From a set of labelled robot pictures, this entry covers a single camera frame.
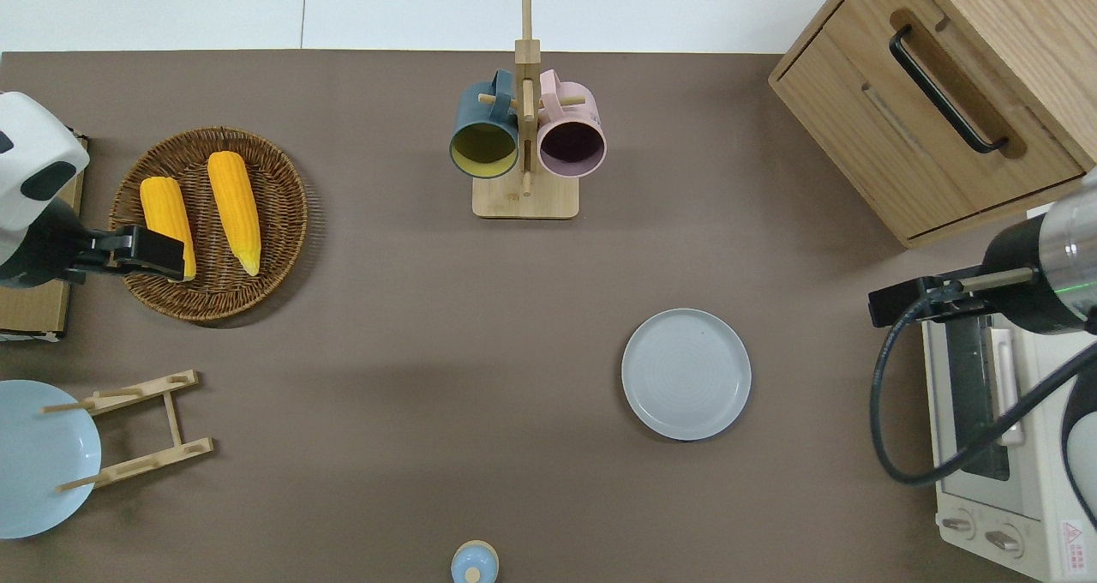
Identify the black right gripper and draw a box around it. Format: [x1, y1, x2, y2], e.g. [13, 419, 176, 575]
[868, 267, 986, 328]

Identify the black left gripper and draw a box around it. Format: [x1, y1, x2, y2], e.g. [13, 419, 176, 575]
[84, 225, 186, 283]

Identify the gray round plate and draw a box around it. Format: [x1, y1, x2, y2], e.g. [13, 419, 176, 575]
[621, 309, 752, 442]

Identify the light blue plate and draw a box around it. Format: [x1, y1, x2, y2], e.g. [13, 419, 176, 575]
[0, 380, 102, 539]

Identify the short yellow corn cob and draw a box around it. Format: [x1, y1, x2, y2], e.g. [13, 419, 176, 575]
[140, 177, 197, 283]

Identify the long yellow corn cob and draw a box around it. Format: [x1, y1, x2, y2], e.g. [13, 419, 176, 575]
[207, 151, 261, 277]

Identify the brown wicker basket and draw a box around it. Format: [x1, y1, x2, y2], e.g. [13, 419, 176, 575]
[109, 126, 309, 322]

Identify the wooden dish rack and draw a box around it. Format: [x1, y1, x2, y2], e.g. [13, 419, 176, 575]
[41, 370, 214, 492]

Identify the wooden drawer cabinet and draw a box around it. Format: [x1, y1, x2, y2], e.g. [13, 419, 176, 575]
[769, 0, 1097, 249]

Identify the white toaster oven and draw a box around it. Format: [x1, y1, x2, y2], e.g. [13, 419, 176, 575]
[921, 206, 1097, 583]

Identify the dark teal mug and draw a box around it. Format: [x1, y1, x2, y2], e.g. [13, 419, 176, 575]
[449, 69, 521, 180]

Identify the pink mug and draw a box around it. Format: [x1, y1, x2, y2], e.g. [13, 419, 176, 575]
[537, 69, 608, 179]

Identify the wooden mug tree stand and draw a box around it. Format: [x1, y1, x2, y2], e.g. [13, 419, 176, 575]
[472, 0, 581, 219]

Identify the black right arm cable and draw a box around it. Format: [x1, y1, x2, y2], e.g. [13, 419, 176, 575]
[870, 296, 1097, 487]

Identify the wire grid shelf wooden top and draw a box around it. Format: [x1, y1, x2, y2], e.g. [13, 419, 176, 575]
[0, 133, 89, 342]

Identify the black drawer handle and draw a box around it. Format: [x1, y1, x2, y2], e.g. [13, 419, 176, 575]
[889, 24, 1010, 154]

